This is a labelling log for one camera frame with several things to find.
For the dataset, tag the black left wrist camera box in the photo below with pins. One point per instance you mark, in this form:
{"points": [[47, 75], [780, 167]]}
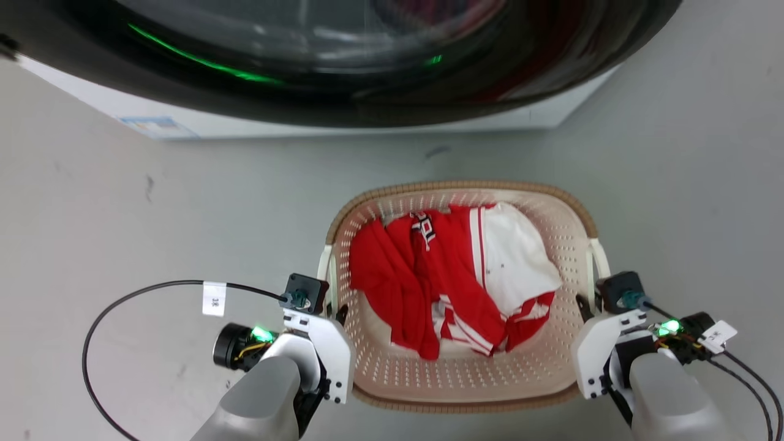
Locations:
{"points": [[307, 293]]}

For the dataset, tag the blue white energy label sticker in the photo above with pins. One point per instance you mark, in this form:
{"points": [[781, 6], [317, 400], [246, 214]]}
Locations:
{"points": [[156, 126]]}

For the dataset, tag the white washing machine body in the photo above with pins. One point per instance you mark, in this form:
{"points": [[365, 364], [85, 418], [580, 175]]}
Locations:
{"points": [[343, 125]]}

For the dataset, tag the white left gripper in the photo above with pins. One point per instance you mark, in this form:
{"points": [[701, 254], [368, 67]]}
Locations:
{"points": [[331, 355]]}

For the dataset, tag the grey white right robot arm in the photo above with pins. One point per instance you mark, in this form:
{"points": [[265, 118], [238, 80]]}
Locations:
{"points": [[667, 398]]}

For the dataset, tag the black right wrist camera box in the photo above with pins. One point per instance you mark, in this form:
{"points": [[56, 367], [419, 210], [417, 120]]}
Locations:
{"points": [[620, 290]]}

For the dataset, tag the red and white garment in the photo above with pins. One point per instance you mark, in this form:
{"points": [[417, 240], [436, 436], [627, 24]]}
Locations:
{"points": [[453, 275]]}

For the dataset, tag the dark round washing machine door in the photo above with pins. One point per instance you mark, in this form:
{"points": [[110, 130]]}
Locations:
{"points": [[343, 55]]}

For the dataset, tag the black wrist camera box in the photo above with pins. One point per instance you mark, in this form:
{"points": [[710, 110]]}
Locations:
{"points": [[620, 290], [307, 293]]}

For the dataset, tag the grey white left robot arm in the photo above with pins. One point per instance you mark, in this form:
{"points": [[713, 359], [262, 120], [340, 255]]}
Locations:
{"points": [[257, 398]]}

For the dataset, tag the beige perforated plastic laundry basket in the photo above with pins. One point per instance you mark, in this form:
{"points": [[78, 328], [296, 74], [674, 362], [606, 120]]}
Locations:
{"points": [[459, 373]]}

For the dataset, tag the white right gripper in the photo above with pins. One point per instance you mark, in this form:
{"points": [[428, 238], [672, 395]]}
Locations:
{"points": [[594, 352]]}

